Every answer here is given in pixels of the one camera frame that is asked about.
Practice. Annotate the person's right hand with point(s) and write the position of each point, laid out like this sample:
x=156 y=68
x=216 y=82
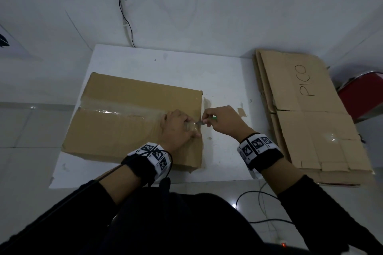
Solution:
x=230 y=120

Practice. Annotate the person's left hand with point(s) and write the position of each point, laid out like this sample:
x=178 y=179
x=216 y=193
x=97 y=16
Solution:
x=176 y=132

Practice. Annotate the person's left forearm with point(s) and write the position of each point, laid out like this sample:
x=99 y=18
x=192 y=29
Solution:
x=119 y=180

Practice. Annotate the person's right forearm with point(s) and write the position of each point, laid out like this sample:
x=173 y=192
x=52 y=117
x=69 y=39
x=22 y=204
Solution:
x=284 y=177

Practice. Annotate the person's black trouser legs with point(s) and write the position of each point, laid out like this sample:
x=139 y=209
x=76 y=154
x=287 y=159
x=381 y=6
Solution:
x=185 y=225

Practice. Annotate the brown tape scrap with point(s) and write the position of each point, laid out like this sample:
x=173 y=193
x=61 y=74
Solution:
x=241 y=112

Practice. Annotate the clear tape scrap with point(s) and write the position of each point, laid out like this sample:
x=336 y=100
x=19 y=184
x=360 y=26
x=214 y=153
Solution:
x=207 y=103

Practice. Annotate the white table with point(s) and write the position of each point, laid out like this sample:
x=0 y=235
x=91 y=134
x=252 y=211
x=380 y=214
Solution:
x=179 y=60

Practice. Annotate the white connector with red light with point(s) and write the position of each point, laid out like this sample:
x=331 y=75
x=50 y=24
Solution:
x=283 y=245

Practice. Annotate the red chair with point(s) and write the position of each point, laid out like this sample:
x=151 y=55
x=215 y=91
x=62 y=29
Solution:
x=365 y=96

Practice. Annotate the white recycling symbol sign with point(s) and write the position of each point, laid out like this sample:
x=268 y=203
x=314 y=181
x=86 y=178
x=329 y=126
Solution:
x=15 y=51

